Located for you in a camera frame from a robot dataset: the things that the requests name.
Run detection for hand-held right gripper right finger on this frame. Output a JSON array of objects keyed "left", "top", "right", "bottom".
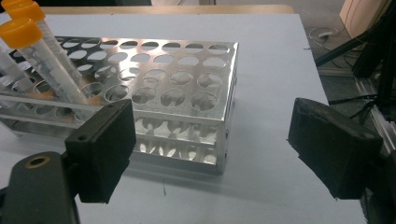
[{"left": 287, "top": 97, "right": 384, "bottom": 200}]

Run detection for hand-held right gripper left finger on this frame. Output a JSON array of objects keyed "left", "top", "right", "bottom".
[{"left": 64, "top": 98, "right": 137, "bottom": 204}]

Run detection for metal test tube rack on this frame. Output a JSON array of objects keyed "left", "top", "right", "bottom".
[{"left": 0, "top": 35, "right": 240, "bottom": 175}]

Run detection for orange capped test tube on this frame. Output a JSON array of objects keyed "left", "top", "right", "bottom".
[
  {"left": 0, "top": 17, "right": 94, "bottom": 106},
  {"left": 0, "top": 0, "right": 87, "bottom": 91}
]

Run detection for black metal stand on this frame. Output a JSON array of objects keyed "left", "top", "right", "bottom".
[{"left": 314, "top": 0, "right": 396, "bottom": 120}]

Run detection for light wooden desk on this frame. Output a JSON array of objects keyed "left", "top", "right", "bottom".
[{"left": 339, "top": 0, "right": 393, "bottom": 39}]

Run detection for black floor cable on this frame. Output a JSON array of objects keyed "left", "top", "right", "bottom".
[{"left": 328, "top": 93, "right": 378, "bottom": 119}]

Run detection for white floor cable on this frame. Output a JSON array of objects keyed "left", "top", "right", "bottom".
[{"left": 307, "top": 27, "right": 340, "bottom": 42}]

